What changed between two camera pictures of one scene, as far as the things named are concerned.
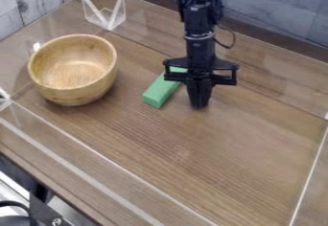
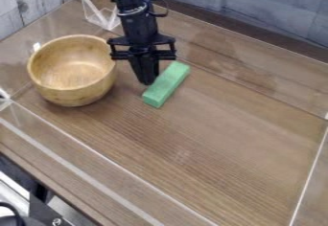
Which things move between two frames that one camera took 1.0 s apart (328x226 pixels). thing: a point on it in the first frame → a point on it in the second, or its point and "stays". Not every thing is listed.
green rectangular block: x=163 y=88 stays
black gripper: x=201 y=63 → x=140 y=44
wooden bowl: x=71 y=68 stays
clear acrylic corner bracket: x=104 y=17 stays
